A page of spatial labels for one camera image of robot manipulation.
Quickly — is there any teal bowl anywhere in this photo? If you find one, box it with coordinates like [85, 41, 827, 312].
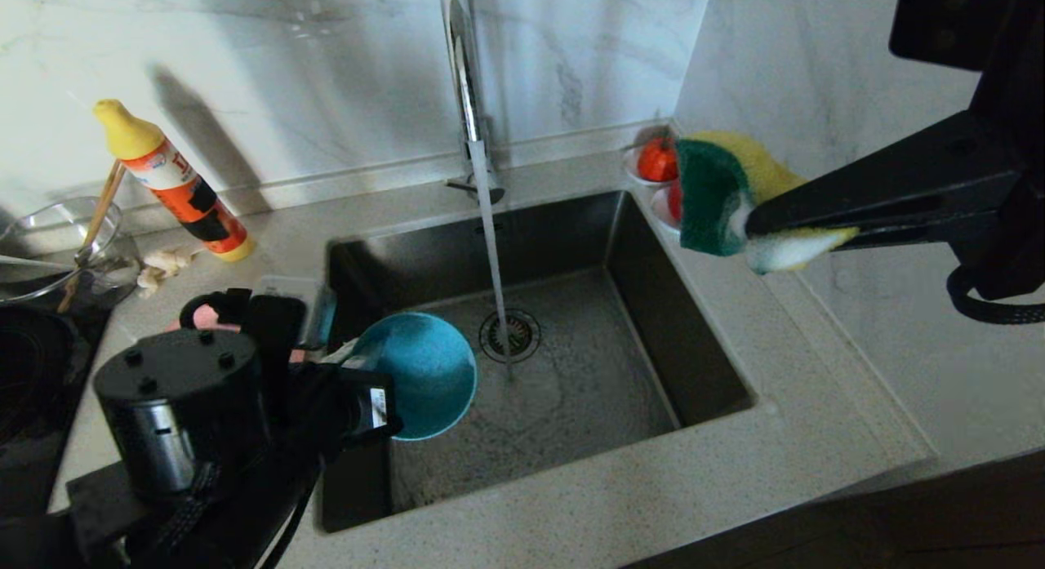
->
[349, 311, 479, 442]

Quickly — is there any yellow green sponge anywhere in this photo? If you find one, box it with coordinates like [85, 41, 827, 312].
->
[675, 131, 860, 275]

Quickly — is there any wooden chopstick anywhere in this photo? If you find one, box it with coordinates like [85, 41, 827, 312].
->
[80, 162, 130, 256]
[57, 161, 127, 313]

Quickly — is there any yellow orange white detergent bottle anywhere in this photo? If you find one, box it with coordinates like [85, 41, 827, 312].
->
[92, 99, 256, 263]

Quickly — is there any chrome faucet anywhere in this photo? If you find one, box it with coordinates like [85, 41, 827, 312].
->
[439, 0, 506, 207]

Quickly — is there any stainless steel sink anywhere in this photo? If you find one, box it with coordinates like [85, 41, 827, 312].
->
[318, 191, 756, 534]

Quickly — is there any pink plate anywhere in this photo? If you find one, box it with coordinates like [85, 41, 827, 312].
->
[167, 302, 309, 366]

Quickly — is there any garlic bulb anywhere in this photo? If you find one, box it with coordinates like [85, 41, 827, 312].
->
[137, 249, 197, 299]

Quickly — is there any clear glass bowl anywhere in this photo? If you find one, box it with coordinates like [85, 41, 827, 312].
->
[0, 197, 144, 309]

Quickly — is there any black cooktop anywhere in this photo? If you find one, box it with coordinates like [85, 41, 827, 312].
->
[0, 304, 111, 513]

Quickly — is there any round metal drain strainer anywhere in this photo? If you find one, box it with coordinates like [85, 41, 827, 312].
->
[478, 310, 541, 366]

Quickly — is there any running water stream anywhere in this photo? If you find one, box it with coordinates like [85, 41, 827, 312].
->
[470, 142, 518, 385]

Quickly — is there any metal utensil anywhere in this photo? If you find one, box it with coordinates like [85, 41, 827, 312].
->
[0, 256, 82, 274]

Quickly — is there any red apple on dish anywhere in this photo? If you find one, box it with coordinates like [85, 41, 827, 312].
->
[650, 189, 685, 233]

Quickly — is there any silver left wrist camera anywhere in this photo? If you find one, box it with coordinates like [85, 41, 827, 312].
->
[249, 273, 337, 349]

